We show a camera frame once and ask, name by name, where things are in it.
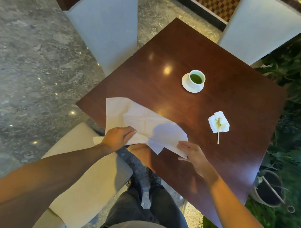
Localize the person's left hand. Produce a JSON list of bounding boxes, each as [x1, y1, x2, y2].
[[101, 126, 137, 153]]

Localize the person's right hand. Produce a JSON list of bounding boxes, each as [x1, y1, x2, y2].
[[177, 141, 216, 183]]

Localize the large white cloth napkin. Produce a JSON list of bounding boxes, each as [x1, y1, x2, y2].
[[93, 97, 189, 159]]

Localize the person's right forearm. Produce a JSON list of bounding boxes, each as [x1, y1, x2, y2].
[[207, 172, 264, 228]]

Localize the person's left forearm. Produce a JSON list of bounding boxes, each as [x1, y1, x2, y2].
[[0, 143, 113, 228]]

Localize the dark grey trousers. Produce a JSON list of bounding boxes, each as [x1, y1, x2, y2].
[[101, 183, 189, 228]]

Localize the stained folded paper napkin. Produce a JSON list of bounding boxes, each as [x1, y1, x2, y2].
[[208, 111, 230, 134]]

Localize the beige cushioned chair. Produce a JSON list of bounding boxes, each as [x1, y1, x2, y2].
[[33, 122, 134, 228]]

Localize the white ceramic saucer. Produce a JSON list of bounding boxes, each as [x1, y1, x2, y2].
[[181, 73, 204, 93]]

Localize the white ceramic cup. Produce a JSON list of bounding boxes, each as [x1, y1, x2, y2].
[[187, 70, 206, 90]]

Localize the green tea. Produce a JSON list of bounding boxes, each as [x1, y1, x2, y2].
[[190, 73, 203, 84]]

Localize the grey plant pot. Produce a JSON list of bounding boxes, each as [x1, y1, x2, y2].
[[250, 170, 286, 208]]

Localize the white upholstered chair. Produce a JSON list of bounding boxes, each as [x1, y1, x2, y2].
[[217, 0, 301, 66], [63, 0, 139, 77]]

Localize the green leafy plant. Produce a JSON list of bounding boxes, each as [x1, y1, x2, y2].
[[245, 35, 301, 228]]

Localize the checkered brown panel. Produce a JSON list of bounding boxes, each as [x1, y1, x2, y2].
[[176, 0, 241, 31]]

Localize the wooden stick with ring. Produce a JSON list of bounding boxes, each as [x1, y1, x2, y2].
[[261, 176, 296, 214]]

